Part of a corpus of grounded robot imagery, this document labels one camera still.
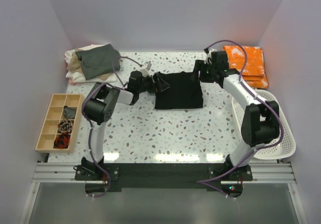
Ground beige folded t-shirt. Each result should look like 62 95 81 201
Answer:
67 49 111 81

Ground leopard print scrunchie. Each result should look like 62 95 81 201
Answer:
58 119 73 134

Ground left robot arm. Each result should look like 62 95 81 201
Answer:
81 71 170 180

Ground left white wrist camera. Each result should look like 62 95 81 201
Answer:
140 61 152 76

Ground black t-shirt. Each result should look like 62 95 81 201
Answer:
154 72 204 110

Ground aluminium rail frame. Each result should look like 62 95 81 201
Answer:
19 162 308 223

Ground orange white folded t-shirt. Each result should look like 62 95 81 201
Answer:
223 45 269 89

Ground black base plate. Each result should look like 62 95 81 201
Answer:
73 163 253 197

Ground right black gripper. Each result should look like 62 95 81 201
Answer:
190 60 216 83

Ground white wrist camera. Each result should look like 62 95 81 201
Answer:
204 48 217 65
140 61 152 76

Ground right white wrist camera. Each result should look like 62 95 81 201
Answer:
204 48 217 65

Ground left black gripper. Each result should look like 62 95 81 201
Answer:
137 73 169 94

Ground dark grey folded t-shirt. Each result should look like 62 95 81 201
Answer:
76 44 120 80

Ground wooden compartment tray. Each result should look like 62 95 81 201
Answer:
35 93 84 154

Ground grey cloth in tray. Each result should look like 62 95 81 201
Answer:
63 106 77 120

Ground red black hair ties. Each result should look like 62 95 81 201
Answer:
54 133 71 150

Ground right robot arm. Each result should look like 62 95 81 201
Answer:
192 49 284 180

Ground pink folded garment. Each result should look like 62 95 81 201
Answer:
69 79 78 85

